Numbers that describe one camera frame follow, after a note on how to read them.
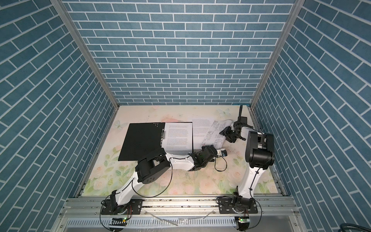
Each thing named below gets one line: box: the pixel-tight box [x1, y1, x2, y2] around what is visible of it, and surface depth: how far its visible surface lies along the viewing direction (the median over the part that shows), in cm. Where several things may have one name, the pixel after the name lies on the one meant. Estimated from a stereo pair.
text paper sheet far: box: [191, 118, 215, 150], surface depth 108 cm
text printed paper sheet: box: [161, 122, 193, 156], surface depth 104 cm
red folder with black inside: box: [117, 121, 194, 161], surface depth 105 cm
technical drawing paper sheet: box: [200, 119, 233, 150], surface depth 104 cm
